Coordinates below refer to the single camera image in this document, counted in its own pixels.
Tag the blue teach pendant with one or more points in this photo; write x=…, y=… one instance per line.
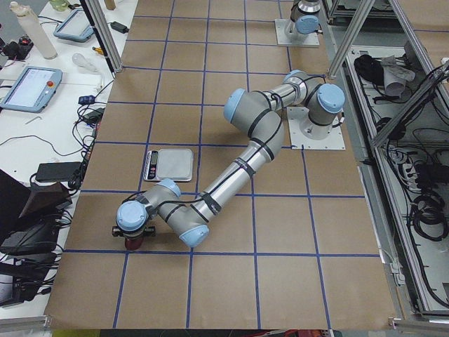
x=33, y=90
x=75, y=27

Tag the aluminium frame post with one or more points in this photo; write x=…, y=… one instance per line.
x=98, y=22

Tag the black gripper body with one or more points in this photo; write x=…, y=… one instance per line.
x=117, y=232

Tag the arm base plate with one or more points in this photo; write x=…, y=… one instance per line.
x=304, y=135
x=286, y=36

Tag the black power adapter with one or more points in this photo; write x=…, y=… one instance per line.
x=117, y=26

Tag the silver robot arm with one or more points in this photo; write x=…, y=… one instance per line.
x=254, y=113
x=304, y=15

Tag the digital kitchen scale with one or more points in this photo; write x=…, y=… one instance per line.
x=175, y=164

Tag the far blue teach pendant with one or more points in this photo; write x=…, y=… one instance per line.
x=75, y=27

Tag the gold cylindrical tool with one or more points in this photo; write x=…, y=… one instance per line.
x=98, y=50

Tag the black laptop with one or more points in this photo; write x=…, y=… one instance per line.
x=31, y=217

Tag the near blue teach pendant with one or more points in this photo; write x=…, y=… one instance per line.
x=33, y=90

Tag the red yellow mango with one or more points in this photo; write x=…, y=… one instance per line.
x=133, y=244

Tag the small blue device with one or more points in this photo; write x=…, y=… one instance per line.
x=86, y=100

